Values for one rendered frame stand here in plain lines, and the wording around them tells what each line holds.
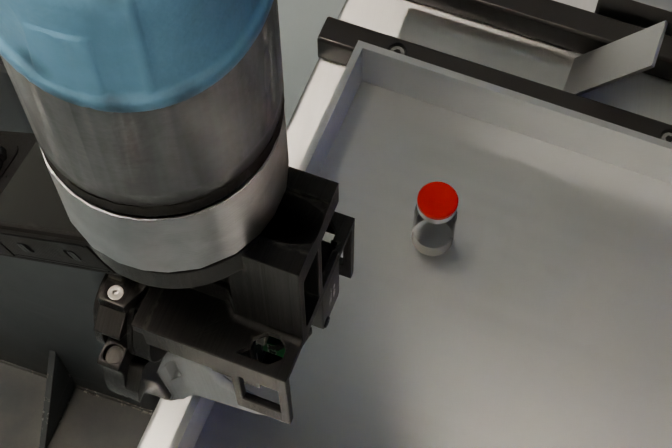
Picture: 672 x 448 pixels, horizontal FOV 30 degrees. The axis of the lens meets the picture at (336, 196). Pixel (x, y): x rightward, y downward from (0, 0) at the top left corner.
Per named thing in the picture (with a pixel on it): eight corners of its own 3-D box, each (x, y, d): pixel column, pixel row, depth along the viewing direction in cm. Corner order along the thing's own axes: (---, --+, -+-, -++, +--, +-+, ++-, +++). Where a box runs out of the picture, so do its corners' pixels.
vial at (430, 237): (458, 227, 67) (465, 190, 63) (445, 263, 66) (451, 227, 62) (419, 214, 67) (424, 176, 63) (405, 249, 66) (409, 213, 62)
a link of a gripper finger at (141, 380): (155, 430, 55) (124, 362, 47) (123, 418, 55) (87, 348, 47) (199, 335, 57) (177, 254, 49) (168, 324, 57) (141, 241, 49)
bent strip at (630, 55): (644, 81, 71) (668, 21, 66) (631, 124, 70) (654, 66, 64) (409, 9, 73) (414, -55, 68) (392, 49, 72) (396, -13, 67)
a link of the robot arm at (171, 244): (-10, 172, 37) (111, -37, 40) (24, 238, 41) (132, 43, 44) (225, 256, 36) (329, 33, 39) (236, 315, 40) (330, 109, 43)
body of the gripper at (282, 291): (288, 437, 50) (274, 327, 39) (93, 363, 51) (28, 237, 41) (356, 272, 53) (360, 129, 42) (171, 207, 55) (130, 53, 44)
